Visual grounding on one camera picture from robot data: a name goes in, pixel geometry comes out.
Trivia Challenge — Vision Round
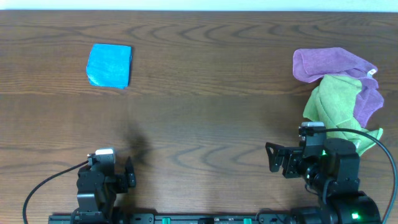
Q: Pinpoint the purple microfiber cloth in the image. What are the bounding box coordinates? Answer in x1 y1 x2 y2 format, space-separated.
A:
293 47 384 128

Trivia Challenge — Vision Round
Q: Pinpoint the green microfiber cloth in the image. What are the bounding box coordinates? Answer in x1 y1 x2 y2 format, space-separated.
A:
303 75 383 139

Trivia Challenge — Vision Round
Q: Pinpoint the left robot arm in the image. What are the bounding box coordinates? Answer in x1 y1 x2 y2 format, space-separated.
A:
69 154 136 224

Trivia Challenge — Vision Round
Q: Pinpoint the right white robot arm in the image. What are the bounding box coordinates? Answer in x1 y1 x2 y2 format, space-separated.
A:
265 133 381 224

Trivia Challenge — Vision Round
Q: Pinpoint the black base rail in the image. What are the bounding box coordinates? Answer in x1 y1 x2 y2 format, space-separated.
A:
48 212 296 224

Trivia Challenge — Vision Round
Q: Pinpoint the blue microfiber cloth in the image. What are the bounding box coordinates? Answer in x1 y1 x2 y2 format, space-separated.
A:
86 44 132 89

